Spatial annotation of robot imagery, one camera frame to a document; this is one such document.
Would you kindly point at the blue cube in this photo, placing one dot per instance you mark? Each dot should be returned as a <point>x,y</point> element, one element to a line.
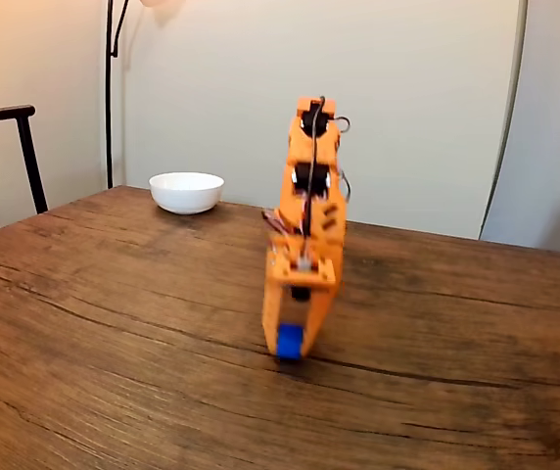
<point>290,345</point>

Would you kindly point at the white bowl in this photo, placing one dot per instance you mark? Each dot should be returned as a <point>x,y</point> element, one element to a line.
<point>186,193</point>

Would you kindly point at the black floor lamp pole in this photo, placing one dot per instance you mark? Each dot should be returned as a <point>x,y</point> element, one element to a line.
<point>108,122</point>

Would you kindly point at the pale lampshade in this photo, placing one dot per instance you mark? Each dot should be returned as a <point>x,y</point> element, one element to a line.
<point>162,2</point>

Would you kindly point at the black chair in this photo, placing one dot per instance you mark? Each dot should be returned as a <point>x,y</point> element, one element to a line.
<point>1,113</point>

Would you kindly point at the orange gripper camera mount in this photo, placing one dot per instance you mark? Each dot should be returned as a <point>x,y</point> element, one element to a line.
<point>319,274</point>

